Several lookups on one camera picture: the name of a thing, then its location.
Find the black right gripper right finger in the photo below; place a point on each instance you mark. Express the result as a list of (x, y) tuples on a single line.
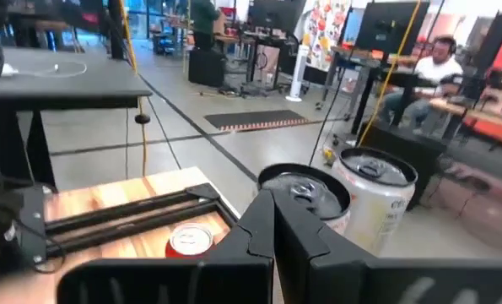
[(339, 278)]

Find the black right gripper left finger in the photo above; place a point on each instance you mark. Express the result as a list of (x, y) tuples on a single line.
[(233, 274)]

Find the white Celsius energy can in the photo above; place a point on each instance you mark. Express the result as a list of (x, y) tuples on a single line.
[(377, 211)]

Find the Celsius Tropical Vibe can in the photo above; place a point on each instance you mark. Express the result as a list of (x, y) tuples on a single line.
[(318, 198)]

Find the red Fanta soda can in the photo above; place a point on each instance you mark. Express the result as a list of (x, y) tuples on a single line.
[(190, 240)]

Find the black floor case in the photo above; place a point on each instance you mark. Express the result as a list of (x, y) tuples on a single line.
[(419, 148)]

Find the black hazard-striped floor mat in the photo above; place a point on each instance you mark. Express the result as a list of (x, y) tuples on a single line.
[(250, 118)]

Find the black floor cabinet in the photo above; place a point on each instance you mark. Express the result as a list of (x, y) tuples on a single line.
[(206, 67)]

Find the white tower fan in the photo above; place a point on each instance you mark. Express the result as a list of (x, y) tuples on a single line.
[(298, 72)]

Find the person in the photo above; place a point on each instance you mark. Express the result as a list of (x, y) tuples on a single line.
[(204, 19), (434, 69)]

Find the floral hanging cloth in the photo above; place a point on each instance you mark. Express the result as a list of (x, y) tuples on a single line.
[(326, 34)]

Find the black computer monitor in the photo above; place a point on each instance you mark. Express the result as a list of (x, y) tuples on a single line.
[(276, 14), (385, 25)]

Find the white cloth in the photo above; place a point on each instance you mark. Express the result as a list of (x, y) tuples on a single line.
[(1, 69)]

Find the black aluminium rig frame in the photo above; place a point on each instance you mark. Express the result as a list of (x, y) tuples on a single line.
[(202, 192)]

